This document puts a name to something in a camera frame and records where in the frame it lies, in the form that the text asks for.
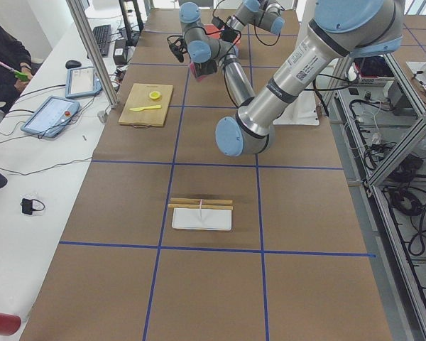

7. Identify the seated person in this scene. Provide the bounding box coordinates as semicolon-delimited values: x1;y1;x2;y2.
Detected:
0;26;33;113

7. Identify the teach pendant far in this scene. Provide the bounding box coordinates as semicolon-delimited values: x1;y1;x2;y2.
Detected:
65;67;102;99

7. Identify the teach pendant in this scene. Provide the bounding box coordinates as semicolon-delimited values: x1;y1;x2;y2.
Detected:
65;67;102;99
21;96;80;138

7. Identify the black power adapter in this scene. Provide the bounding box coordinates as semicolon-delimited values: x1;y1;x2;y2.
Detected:
113;38;129;65

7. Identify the wooden stick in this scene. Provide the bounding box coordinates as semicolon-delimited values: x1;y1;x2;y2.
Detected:
168;203;234;210
170;197;233;206

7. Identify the white rectangular tray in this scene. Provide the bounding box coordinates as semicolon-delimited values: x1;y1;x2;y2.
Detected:
172;208;232;231

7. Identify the wooden stick front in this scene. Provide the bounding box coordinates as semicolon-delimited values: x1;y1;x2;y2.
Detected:
168;203;234;210

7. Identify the red cylinder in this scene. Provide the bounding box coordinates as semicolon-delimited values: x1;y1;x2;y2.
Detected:
0;313;22;336

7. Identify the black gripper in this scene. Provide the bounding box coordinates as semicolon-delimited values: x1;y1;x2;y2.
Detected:
220;27;239;43
193;60;217;77

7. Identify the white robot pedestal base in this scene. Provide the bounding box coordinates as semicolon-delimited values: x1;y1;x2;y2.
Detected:
273;1;340;126

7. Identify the teach pendant near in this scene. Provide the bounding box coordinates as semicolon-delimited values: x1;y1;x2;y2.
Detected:
21;96;80;138

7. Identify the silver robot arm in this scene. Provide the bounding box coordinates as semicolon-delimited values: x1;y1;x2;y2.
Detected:
179;1;405;156
220;0;285;43

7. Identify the aluminium frame post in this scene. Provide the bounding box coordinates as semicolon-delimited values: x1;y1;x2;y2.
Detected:
66;0;119;109

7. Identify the small black clip device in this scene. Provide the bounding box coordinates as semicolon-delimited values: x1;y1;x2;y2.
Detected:
21;198;45;215

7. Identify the bamboo cutting board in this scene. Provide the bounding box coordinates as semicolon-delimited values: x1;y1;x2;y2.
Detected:
119;83;173;127

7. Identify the black computer mouse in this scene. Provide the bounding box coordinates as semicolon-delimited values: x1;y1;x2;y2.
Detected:
65;60;82;70

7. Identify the yellow lemon slice toy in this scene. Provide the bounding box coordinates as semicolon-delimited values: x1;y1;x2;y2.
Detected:
148;91;161;100

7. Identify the black keyboard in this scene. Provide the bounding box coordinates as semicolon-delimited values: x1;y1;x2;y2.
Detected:
92;25;111;57

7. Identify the wooden stick rear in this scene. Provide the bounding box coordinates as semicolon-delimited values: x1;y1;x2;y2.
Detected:
170;197;233;206

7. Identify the yellow plastic knife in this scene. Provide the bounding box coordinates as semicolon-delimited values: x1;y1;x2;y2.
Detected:
129;104;162;112

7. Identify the pink plastic bin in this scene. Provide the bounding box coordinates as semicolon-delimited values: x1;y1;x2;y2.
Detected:
204;23;241;55

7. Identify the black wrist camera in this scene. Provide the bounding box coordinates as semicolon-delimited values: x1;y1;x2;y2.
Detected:
212;16;226;30
166;35;187;63

